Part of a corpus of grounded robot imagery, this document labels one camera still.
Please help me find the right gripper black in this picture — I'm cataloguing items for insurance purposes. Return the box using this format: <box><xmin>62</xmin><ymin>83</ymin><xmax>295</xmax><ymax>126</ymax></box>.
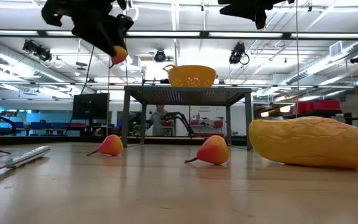
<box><xmin>218</xmin><ymin>0</ymin><xmax>295</xmax><ymax>30</ymax></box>

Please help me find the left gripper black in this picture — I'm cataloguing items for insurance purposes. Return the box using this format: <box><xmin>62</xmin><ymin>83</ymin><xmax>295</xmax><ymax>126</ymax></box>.
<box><xmin>41</xmin><ymin>0</ymin><xmax>135</xmax><ymax>58</ymax></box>

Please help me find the yellow plastic colander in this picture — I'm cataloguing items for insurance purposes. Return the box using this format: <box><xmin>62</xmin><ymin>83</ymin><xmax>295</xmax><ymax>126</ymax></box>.
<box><xmin>162</xmin><ymin>64</ymin><xmax>219</xmax><ymax>88</ymax></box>

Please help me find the black computer monitor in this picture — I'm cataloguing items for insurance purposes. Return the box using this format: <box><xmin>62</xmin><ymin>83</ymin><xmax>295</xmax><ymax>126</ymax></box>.
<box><xmin>72</xmin><ymin>92</ymin><xmax>111</xmax><ymax>121</ymax></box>

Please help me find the grey perforated metal shelf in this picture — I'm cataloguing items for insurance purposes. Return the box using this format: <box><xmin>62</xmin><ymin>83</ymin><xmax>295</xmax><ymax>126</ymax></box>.
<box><xmin>121</xmin><ymin>86</ymin><xmax>254</xmax><ymax>151</ymax></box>

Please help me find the person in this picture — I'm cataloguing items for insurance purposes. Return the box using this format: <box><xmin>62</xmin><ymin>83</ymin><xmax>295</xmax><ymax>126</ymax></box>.
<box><xmin>146</xmin><ymin>105</ymin><xmax>170</xmax><ymax>137</ymax></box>

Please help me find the red storage bin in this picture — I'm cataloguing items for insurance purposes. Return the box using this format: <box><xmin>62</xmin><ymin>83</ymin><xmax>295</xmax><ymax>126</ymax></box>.
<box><xmin>313</xmin><ymin>99</ymin><xmax>341</xmax><ymax>112</ymax></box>
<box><xmin>290</xmin><ymin>101</ymin><xmax>315</xmax><ymax>115</ymax></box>

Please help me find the silver kitchen knife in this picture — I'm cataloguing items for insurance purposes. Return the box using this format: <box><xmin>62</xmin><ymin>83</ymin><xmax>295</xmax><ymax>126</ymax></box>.
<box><xmin>0</xmin><ymin>145</ymin><xmax>52</xmax><ymax>177</ymax></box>

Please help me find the yellow mango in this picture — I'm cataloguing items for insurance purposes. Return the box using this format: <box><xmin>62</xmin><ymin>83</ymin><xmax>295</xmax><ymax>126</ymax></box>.
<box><xmin>248</xmin><ymin>116</ymin><xmax>358</xmax><ymax>170</ymax></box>

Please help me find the white hanging ring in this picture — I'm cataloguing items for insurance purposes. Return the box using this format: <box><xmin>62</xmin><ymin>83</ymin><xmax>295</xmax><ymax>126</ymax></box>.
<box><xmin>122</xmin><ymin>5</ymin><xmax>140</xmax><ymax>23</ymax></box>

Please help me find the black hanging cable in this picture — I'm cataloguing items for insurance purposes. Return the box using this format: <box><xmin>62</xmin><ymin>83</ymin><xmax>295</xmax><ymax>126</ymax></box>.
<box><xmin>69</xmin><ymin>45</ymin><xmax>96</xmax><ymax>125</ymax></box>

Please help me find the black aluminium rig frame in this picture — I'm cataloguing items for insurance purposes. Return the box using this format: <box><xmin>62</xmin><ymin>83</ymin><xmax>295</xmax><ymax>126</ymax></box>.
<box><xmin>0</xmin><ymin>29</ymin><xmax>358</xmax><ymax>147</ymax></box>

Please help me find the black overhead camera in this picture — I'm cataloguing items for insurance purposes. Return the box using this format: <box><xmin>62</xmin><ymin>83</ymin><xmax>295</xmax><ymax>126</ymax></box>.
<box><xmin>228</xmin><ymin>42</ymin><xmax>250</xmax><ymax>65</ymax></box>

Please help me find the silver ventilation duct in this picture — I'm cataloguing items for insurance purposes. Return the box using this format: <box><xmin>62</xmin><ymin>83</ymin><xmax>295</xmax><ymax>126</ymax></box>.
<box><xmin>286</xmin><ymin>40</ymin><xmax>358</xmax><ymax>85</ymax></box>

